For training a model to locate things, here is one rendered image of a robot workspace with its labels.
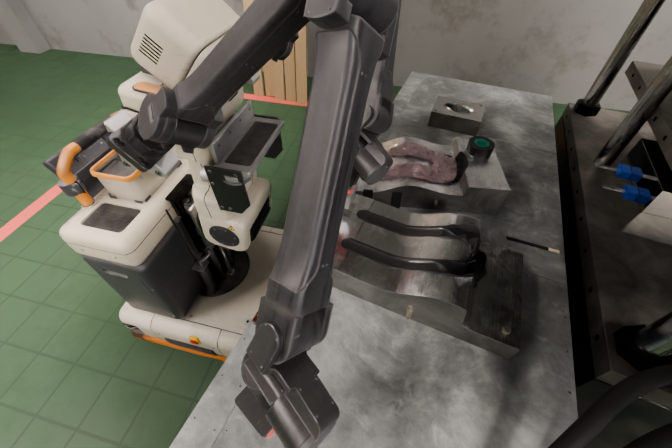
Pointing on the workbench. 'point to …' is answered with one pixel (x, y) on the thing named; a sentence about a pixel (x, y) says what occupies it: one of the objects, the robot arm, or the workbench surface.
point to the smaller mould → (456, 115)
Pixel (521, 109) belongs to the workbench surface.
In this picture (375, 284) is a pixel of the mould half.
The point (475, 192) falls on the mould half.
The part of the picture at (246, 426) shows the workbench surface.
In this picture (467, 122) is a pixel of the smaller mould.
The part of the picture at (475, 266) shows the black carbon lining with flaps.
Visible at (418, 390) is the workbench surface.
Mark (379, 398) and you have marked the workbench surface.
